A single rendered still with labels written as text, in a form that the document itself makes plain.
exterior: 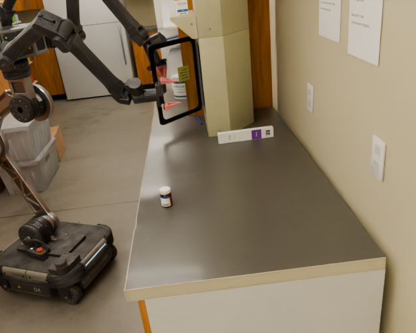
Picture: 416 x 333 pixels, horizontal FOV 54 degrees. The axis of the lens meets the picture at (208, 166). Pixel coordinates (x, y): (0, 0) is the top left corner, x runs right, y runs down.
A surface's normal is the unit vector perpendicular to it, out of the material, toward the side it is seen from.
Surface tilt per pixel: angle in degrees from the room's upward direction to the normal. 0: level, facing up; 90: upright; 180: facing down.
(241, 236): 0
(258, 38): 90
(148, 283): 1
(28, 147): 95
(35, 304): 0
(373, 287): 90
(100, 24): 90
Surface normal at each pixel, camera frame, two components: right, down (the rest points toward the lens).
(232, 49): 0.75, 0.21
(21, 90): -0.32, 0.43
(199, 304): 0.07, 0.42
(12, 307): -0.10, -0.90
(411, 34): -0.99, 0.12
